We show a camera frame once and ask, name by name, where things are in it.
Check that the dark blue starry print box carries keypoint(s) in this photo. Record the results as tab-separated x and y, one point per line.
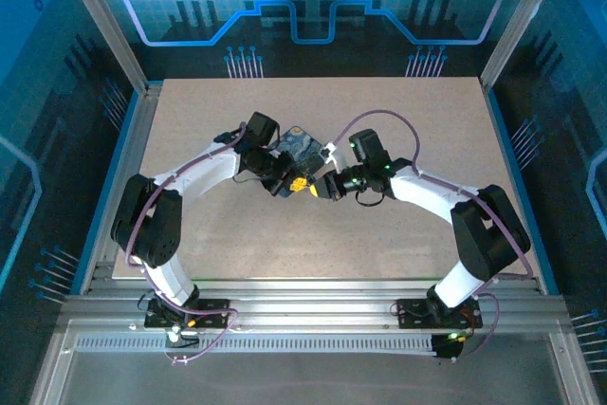
303	149

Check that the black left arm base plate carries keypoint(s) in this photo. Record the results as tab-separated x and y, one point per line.
208	322

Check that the aluminium front frame rail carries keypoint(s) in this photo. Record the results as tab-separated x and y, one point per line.
308	305

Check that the aluminium side frame rail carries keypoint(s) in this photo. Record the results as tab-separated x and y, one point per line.
142	115

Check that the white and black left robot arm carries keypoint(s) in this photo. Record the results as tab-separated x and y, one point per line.
147	225

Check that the grey metal floor panel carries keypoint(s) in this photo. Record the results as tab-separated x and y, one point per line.
308	376

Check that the black connector box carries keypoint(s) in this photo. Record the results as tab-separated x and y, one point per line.
446	348

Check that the aluminium left frame post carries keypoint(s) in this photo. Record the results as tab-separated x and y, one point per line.
104	30

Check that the white plug connector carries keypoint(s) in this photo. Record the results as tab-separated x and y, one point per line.
174	335

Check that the aluminium right frame post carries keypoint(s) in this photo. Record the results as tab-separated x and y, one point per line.
517	30

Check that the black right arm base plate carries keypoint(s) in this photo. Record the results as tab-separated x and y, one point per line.
410	317

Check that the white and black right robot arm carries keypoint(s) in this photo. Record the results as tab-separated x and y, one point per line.
488	229

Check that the aluminium frame post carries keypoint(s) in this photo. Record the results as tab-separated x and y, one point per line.
104	30
517	30

